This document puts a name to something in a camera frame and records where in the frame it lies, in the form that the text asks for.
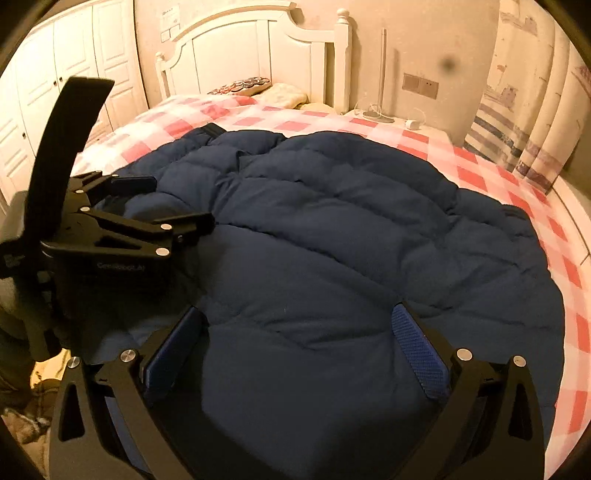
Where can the navy down jacket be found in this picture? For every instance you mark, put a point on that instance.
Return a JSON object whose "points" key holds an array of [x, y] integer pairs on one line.
{"points": [[323, 240]]}

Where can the white bed headboard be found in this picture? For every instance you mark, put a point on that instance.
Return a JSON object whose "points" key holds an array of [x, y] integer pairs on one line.
{"points": [[240, 50]]}

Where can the white wardrobe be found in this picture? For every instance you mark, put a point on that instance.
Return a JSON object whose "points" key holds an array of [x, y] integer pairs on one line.
{"points": [[46, 69]]}

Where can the patterned pillow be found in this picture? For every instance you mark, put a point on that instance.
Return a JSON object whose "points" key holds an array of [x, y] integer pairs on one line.
{"points": [[240, 86]]}

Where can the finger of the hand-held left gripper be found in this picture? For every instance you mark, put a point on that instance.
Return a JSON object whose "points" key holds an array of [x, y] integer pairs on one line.
{"points": [[184, 226], [131, 184]]}

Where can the pink checked bed sheet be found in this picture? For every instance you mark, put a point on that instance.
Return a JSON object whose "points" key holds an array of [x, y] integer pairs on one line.
{"points": [[466, 154]]}

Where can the cream pillow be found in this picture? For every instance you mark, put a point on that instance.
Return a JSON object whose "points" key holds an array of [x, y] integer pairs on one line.
{"points": [[284, 96]]}

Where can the white nightstand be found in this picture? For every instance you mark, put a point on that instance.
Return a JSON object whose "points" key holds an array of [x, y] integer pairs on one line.
{"points": [[434, 130]]}

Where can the paper notices on wall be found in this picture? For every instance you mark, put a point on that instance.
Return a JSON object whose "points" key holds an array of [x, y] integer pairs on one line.
{"points": [[169, 21]]}

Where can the striped printed curtain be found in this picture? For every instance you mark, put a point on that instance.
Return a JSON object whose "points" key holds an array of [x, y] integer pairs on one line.
{"points": [[521, 92]]}

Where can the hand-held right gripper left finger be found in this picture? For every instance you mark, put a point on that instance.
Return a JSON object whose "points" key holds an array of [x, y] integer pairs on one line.
{"points": [[170, 357]]}

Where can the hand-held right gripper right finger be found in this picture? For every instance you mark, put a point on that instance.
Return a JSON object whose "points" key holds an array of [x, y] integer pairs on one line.
{"points": [[418, 350]]}

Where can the wall switch plate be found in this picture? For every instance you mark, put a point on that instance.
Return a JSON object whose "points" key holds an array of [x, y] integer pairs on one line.
{"points": [[420, 85]]}

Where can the slim lamp stand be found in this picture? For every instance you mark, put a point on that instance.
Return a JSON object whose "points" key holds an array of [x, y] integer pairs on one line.
{"points": [[383, 69]]}

